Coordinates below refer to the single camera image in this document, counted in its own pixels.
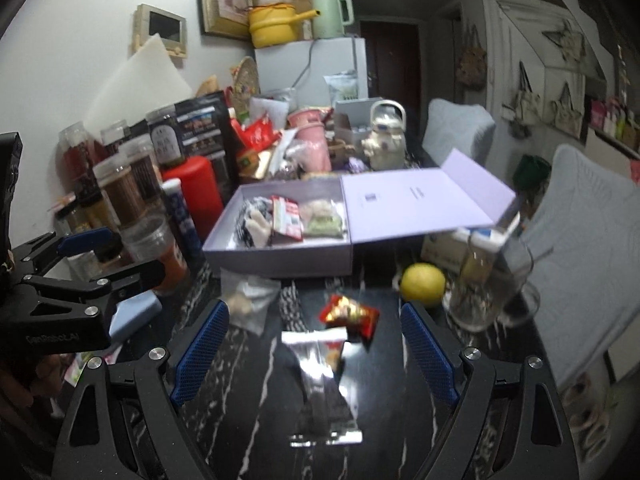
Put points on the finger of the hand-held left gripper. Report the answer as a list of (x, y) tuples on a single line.
[(135, 277), (85, 242)]

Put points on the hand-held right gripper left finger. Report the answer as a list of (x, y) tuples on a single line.
[(200, 350)]

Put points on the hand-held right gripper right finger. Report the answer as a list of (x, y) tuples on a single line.
[(430, 355)]

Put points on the clear zip bag white item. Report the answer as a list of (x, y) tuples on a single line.
[(247, 305)]

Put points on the red gold candy wrapper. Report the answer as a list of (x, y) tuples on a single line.
[(350, 312)]

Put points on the silver packet yellow label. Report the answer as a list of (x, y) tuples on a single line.
[(310, 342)]

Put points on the silver foil packet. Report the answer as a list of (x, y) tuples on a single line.
[(325, 410)]

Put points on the lavender gift box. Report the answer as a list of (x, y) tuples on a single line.
[(400, 210)]

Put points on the green snack packet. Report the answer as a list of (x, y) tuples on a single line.
[(325, 229)]

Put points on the light blue case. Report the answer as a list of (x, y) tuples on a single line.
[(135, 310)]

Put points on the clear cup with orange contents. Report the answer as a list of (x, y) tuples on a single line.
[(165, 260)]

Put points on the cluster of clear plastic jars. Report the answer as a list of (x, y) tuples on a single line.
[(122, 190)]

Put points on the lemon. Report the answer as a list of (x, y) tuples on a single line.
[(422, 285)]

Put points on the blue tablet tube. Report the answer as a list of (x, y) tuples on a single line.
[(180, 220)]

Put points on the glass mug with cartoon print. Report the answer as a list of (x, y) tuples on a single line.
[(485, 295)]

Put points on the red canister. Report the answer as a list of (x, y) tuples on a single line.
[(200, 195)]

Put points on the red yellow carton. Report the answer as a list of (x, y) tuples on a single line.
[(248, 162)]

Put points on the black printed pouch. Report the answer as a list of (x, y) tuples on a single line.
[(200, 125)]

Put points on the kraft paper pouch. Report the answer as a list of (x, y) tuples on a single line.
[(260, 167)]

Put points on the white foam board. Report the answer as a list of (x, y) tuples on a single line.
[(145, 80)]

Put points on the grey quilted chair cushion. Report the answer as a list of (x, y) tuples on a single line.
[(457, 132), (585, 260)]

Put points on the bundle of purple sachets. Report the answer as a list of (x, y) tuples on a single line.
[(285, 171)]

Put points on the red snack bag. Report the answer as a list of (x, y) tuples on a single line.
[(257, 135)]

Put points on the purple foil-wrapped candy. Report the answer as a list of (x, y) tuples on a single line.
[(357, 165)]

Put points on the dark green bag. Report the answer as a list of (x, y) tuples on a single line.
[(532, 175)]

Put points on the printed white paper sheet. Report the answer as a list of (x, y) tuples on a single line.
[(267, 110)]

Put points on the white cartoon water bottle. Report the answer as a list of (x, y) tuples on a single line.
[(384, 140)]

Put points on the tall pink cup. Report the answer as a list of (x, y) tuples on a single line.
[(315, 150)]

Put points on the beige ceramic mug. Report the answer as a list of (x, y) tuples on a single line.
[(340, 149)]

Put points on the pink printed paper cup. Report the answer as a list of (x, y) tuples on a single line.
[(306, 117)]

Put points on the open grey white carton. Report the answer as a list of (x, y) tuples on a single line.
[(352, 120)]

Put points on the white mini fridge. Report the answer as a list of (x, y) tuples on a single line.
[(280, 70)]

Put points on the canvas tote bag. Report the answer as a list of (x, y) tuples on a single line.
[(525, 105), (567, 112)]

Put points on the green white pouch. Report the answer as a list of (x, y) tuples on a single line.
[(342, 87)]

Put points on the yellow pot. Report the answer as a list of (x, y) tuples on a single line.
[(272, 27)]

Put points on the brown hanging tote bag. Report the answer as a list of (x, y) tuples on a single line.
[(471, 62)]

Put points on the row of small bottles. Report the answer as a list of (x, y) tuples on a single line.
[(615, 122)]

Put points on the dark wooden door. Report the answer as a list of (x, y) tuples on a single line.
[(390, 60)]

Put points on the green electric kettle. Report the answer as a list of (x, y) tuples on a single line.
[(330, 17)]

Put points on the beige wall intercom panel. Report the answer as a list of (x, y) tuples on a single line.
[(160, 30)]

